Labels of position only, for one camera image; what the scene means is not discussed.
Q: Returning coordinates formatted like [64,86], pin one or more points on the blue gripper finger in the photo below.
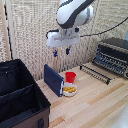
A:
[68,51]
[55,53]

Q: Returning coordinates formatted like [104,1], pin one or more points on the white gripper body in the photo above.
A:
[61,39]

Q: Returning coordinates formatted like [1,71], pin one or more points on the red plastic cup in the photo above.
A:
[70,77]

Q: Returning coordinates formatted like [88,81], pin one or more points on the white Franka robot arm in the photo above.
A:
[73,13]

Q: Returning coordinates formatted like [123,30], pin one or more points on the black fabric storage bin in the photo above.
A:
[18,96]

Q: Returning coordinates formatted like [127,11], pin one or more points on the dark blue book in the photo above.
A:
[52,79]

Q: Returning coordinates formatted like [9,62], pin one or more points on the beige woven screen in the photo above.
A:
[30,30]

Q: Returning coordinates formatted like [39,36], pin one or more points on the yellow food pieces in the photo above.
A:
[69,89]

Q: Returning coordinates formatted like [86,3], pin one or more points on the white bowl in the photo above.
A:
[69,93]

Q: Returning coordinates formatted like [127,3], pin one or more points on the black toaster oven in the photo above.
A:
[111,56]

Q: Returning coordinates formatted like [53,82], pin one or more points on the wooden screen post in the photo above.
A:
[4,30]

